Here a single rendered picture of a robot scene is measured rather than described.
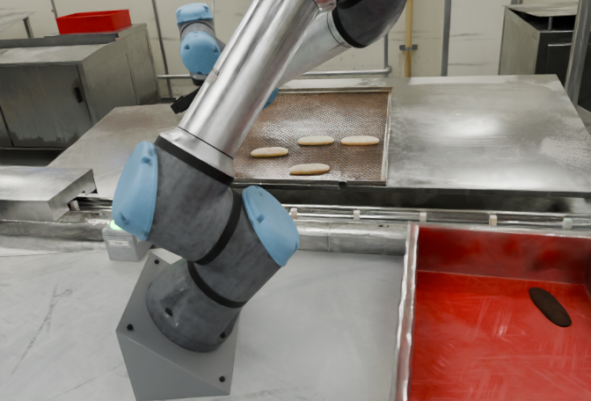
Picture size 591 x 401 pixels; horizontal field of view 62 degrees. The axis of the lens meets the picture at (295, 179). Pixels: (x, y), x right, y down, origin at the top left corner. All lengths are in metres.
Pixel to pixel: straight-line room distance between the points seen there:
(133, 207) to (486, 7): 3.99
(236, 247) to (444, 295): 0.42
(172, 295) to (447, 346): 0.43
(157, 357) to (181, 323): 0.05
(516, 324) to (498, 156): 0.51
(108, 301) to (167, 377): 0.30
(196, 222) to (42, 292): 0.54
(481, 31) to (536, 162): 3.22
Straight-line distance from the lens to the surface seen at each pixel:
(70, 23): 4.72
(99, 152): 1.79
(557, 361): 0.86
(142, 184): 0.62
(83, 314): 1.02
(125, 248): 1.11
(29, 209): 1.31
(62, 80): 3.85
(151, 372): 0.77
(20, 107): 4.15
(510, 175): 1.23
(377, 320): 0.88
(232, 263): 0.69
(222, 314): 0.76
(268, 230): 0.67
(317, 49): 0.87
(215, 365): 0.80
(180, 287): 0.75
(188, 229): 0.65
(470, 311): 0.91
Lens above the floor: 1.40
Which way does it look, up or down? 25 degrees down
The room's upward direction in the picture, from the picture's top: 5 degrees counter-clockwise
